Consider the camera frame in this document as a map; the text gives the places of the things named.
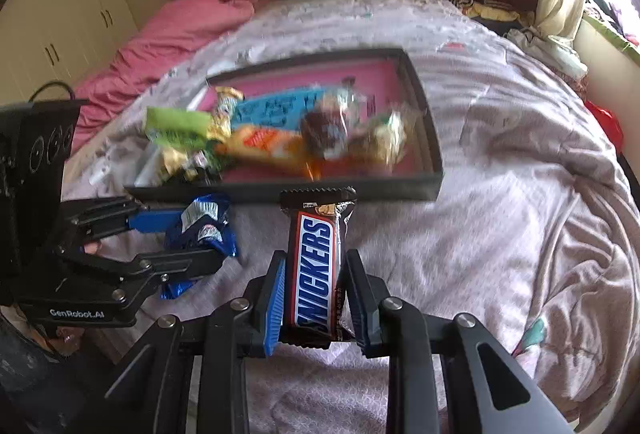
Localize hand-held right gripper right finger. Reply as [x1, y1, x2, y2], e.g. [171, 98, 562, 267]
[345, 250, 576, 434]

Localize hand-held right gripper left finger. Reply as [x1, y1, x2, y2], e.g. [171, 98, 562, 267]
[102, 251, 287, 434]

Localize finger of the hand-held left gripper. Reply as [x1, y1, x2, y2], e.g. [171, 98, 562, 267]
[62, 196, 186, 245]
[50, 248, 226, 310]

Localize blue cookie packet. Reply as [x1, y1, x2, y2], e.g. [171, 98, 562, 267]
[160, 193, 238, 300]

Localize brown chocolate bar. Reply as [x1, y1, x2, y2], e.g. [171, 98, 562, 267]
[279, 186, 358, 349]

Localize green and black nut packet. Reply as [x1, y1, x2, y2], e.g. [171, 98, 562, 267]
[185, 146, 224, 183]

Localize lime green snack packet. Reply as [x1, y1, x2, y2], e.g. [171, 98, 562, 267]
[145, 106, 213, 148]

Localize pink tray with blue label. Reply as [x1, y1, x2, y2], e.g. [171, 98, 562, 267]
[122, 46, 446, 205]

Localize orange snack packet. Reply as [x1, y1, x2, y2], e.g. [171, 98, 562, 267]
[215, 124, 326, 181]

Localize long yellow snack packet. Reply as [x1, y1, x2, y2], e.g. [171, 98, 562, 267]
[206, 86, 246, 140]

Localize clear packet with pale pastry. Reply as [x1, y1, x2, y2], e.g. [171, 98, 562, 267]
[350, 108, 417, 171]

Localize clear packet with brown pastry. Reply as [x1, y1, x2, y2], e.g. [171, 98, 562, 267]
[299, 86, 368, 161]

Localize person's left forearm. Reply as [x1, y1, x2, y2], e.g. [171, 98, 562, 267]
[0, 309, 118, 434]

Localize grey-pink printed blanket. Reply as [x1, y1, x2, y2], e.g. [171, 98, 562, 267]
[60, 0, 640, 434]

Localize cream wardrobe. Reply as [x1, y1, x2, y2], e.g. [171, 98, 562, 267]
[0, 0, 139, 106]

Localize pink quilt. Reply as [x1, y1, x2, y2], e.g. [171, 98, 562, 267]
[75, 0, 261, 131]

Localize red cloth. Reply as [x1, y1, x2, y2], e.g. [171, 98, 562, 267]
[585, 100, 627, 151]

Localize white crumpled clothes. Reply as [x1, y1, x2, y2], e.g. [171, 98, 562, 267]
[505, 26, 589, 81]

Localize black cable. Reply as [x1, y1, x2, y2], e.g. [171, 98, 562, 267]
[27, 80, 77, 104]

